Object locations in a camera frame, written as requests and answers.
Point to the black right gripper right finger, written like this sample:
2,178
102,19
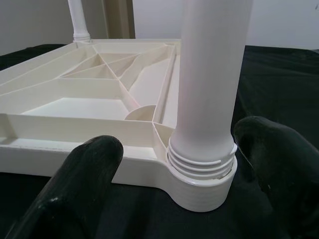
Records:
286,174

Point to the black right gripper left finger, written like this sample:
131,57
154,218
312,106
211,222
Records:
74,194

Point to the white plastic table top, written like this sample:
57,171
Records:
74,112

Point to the white plastic table leg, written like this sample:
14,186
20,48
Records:
207,74
78,17

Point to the black tablecloth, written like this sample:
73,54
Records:
274,87

